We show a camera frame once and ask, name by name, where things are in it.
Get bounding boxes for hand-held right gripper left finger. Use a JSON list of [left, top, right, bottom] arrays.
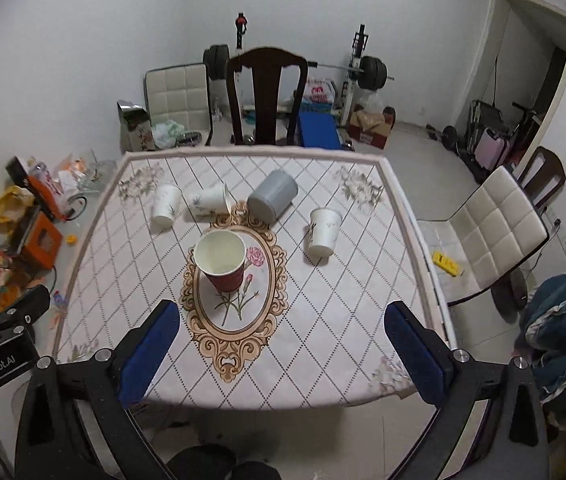
[[15, 300, 181, 480]]

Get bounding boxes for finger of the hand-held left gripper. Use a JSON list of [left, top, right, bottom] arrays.
[[0, 284, 52, 357]]

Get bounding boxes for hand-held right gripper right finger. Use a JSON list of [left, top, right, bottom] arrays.
[[384, 302, 550, 480]]

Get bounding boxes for red paper cup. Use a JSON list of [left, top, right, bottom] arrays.
[[193, 230, 248, 294]]

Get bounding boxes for white printed paper cup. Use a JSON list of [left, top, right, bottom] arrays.
[[305, 207, 343, 261], [186, 181, 232, 221], [150, 183, 184, 233]]

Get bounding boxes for grey plastic cup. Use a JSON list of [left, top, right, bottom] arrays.
[[247, 169, 299, 222]]

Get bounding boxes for orange box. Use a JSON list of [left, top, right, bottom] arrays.
[[22, 210, 64, 269]]

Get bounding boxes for floral diamond pattern tablecloth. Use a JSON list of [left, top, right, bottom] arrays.
[[53, 152, 459, 408]]

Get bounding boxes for yellow power strip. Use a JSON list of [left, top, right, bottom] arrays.
[[432, 252, 464, 277]]

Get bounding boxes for yellow plastic bag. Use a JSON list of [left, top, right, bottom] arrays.
[[0, 186, 36, 234]]

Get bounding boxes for orange black device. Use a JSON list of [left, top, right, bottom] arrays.
[[5, 156, 74, 222]]

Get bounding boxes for person's dark pants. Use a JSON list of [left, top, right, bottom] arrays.
[[165, 442, 284, 480]]

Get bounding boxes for white cushioned chair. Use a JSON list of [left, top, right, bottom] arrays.
[[144, 62, 214, 147], [415, 165, 550, 311]]

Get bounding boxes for clear plastic container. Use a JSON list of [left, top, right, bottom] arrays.
[[80, 160, 116, 192]]

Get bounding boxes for printed paper carton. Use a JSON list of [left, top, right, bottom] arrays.
[[117, 100, 157, 153]]

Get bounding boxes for pink suitcase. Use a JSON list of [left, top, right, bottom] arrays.
[[476, 127, 507, 171]]

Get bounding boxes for black dumbbell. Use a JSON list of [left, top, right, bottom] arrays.
[[426, 124, 460, 151]]

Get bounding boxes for green white plastic bag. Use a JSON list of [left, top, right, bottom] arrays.
[[152, 120, 187, 149]]

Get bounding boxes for dark wooden chair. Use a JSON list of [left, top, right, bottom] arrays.
[[516, 146, 566, 212], [225, 46, 310, 147]]

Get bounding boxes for brown cardboard box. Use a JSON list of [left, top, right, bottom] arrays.
[[349, 104, 396, 150]]

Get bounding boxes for blue weight bench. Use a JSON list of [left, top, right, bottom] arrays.
[[299, 111, 342, 150]]

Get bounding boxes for white squat rack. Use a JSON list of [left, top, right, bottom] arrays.
[[233, 11, 370, 128]]

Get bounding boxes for red white plastic bag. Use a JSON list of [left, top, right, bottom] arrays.
[[304, 77, 337, 106]]

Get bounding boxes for black barbell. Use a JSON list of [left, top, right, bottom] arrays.
[[203, 44, 395, 92]]

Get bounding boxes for black folded metal frame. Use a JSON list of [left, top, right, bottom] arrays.
[[468, 100, 545, 168]]

